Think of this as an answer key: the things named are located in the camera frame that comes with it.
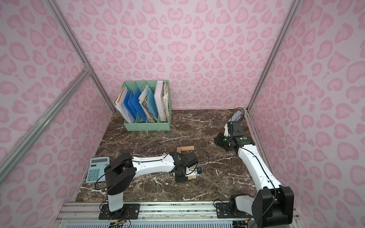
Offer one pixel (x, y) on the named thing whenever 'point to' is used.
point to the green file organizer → (147, 105)
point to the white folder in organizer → (159, 101)
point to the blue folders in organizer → (134, 102)
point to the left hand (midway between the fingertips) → (184, 174)
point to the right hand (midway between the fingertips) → (215, 139)
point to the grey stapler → (235, 117)
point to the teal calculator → (96, 172)
